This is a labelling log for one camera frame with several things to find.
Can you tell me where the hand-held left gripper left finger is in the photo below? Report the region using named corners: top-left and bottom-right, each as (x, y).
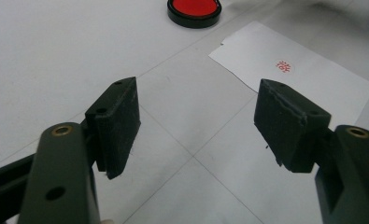
top-left (85, 76), bottom-right (142, 181)

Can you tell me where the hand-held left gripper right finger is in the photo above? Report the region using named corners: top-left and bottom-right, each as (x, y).
top-left (253, 77), bottom-right (333, 174)

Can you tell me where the white paper sheet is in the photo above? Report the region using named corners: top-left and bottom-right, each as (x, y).
top-left (207, 21), bottom-right (369, 131)

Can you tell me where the red ink pad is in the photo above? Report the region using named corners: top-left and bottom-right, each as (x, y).
top-left (166, 0), bottom-right (223, 30)

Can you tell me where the white table cover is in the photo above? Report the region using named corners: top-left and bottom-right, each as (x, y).
top-left (0, 0), bottom-right (369, 224)

